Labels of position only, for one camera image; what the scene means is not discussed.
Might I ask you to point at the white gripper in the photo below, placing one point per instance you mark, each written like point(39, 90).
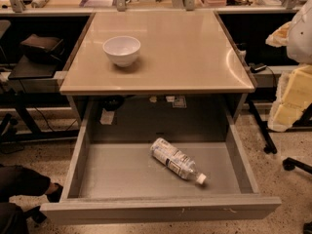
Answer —
point(300, 38)

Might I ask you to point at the clear plastic water bottle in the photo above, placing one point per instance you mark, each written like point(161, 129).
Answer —
point(176, 161)

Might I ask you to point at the open grey metal drawer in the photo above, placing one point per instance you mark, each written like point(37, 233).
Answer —
point(113, 178)

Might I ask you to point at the small black device on ledge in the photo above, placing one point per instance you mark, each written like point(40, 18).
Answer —
point(255, 68)

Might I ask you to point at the black office chair base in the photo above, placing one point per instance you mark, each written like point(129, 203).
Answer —
point(290, 164)

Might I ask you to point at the white ceramic bowl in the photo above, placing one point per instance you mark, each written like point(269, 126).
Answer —
point(123, 51)

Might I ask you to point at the dark bag on shelf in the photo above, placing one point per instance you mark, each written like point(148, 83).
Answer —
point(42, 49)

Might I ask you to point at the black shoe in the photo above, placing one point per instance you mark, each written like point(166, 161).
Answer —
point(54, 192)

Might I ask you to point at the person's dark trouser leg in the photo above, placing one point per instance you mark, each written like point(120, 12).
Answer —
point(15, 181)

